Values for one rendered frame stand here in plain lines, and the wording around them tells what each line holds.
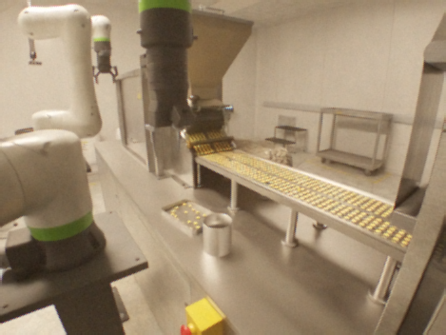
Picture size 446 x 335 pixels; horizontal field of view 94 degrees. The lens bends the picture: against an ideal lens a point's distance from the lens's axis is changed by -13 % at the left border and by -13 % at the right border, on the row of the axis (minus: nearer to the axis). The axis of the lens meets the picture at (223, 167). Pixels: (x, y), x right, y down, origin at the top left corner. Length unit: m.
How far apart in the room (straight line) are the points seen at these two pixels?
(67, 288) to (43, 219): 0.13
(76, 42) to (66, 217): 0.76
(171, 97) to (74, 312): 0.48
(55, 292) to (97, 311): 0.16
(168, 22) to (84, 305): 0.57
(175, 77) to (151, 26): 0.09
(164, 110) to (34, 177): 0.23
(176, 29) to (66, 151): 0.27
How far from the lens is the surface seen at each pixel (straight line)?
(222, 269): 0.64
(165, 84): 0.43
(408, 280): 0.45
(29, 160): 0.44
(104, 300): 0.62
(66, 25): 1.12
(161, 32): 0.43
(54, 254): 0.53
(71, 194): 0.48
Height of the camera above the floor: 1.23
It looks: 18 degrees down
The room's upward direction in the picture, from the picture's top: straight up
